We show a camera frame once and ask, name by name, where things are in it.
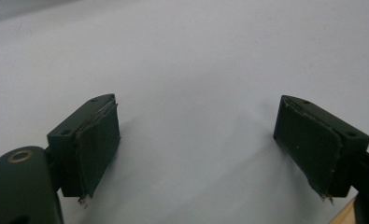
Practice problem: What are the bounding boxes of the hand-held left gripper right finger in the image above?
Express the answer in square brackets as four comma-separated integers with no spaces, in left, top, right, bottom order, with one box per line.
[273,94,369,205]

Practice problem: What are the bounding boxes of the pale blue table mat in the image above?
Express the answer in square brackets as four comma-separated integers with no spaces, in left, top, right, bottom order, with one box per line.
[0,0,369,224]

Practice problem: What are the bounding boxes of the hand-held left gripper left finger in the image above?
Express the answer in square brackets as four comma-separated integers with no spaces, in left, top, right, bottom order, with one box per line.
[46,92,121,209]

